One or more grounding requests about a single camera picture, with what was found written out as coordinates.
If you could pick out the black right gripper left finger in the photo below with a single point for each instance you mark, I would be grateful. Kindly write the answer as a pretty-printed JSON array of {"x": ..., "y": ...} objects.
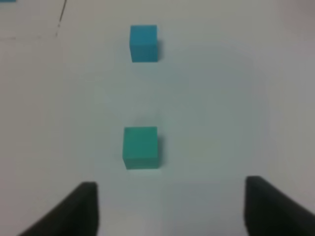
[{"x": 76, "y": 215}]

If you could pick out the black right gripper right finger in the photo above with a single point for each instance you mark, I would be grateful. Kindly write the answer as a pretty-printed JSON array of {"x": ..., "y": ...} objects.
[{"x": 269, "y": 212}]

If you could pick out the green cube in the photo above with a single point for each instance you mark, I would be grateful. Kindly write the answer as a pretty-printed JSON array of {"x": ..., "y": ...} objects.
[{"x": 140, "y": 148}]

